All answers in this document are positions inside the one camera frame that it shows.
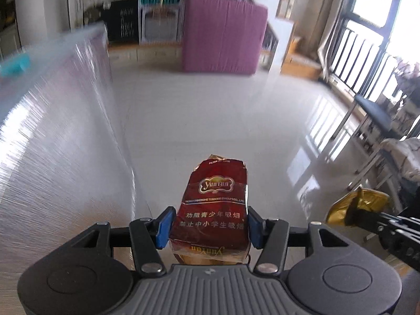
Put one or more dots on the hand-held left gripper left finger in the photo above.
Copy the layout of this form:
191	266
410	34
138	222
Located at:
164	229

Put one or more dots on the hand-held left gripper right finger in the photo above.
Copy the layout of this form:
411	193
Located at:
256	229

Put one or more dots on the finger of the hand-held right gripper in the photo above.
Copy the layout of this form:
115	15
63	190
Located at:
367	219
403	246

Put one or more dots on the gold foil wrapper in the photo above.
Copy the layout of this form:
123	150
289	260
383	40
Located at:
338	211

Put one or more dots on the red cigarette pack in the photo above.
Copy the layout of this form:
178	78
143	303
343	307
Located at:
210	210

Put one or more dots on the light blue plastic wrapper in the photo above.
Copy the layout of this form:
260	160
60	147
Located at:
16	65

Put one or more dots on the white patterned cloth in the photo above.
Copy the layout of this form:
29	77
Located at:
403	157

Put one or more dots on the blue cushioned chair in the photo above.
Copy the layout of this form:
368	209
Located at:
374	110

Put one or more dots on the white table with foil wrap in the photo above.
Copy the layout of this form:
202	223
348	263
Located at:
65	137

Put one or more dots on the black balcony railing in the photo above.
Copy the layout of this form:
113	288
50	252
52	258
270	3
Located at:
345	55

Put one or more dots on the beige curtain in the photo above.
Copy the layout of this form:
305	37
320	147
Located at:
328	55

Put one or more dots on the low cream drawer cabinet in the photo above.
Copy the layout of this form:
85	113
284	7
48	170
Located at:
147	54

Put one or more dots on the pink folded mattress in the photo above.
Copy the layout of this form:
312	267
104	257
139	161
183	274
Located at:
223	36

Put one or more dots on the black framed window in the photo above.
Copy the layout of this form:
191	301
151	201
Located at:
364	18

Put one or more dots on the black chalkboard sign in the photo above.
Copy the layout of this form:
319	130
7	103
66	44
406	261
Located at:
123	23

